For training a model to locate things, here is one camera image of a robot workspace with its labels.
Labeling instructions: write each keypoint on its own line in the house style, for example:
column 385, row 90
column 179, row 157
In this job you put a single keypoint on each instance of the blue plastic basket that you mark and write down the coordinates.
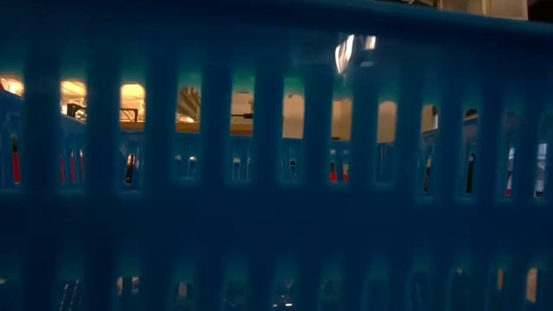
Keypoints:
column 276, row 216

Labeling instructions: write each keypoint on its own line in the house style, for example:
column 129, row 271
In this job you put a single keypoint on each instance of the light wooden shelf board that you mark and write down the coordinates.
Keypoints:
column 131, row 126

